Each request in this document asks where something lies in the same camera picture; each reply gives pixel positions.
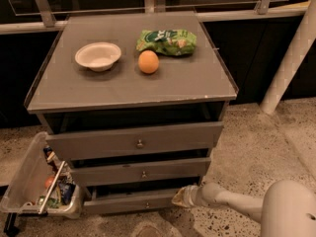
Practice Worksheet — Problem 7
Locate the green chip bag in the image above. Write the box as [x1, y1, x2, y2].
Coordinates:
[136, 30, 197, 56]

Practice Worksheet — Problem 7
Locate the blue snack packet in bin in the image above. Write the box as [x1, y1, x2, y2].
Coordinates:
[59, 184, 75, 205]

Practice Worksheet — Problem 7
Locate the white paper bowl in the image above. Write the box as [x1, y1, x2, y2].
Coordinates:
[75, 42, 121, 72]

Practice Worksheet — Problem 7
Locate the small red ball in bin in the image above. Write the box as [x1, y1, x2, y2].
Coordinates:
[44, 177, 54, 189]

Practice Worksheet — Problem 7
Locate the grey wooden drawer cabinet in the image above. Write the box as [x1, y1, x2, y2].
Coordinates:
[23, 11, 239, 199]

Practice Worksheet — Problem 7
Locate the grey top drawer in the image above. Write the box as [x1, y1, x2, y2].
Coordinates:
[46, 121, 223, 160]

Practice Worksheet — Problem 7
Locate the orange fruit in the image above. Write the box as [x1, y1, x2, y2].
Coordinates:
[138, 50, 159, 74]

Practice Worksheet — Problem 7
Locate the clear plastic storage bin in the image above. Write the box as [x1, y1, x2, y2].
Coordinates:
[0, 132, 83, 218]

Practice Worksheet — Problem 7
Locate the grey middle drawer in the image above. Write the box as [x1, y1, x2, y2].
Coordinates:
[71, 157, 210, 187]

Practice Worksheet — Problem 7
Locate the grey drawer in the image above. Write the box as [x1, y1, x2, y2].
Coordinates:
[71, 157, 210, 187]
[83, 188, 179, 214]
[46, 121, 223, 160]

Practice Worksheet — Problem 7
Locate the grey bottom drawer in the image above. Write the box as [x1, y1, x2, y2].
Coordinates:
[83, 188, 179, 214]

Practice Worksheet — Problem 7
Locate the metal railing with glass panel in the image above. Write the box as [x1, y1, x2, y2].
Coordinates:
[0, 0, 312, 35]

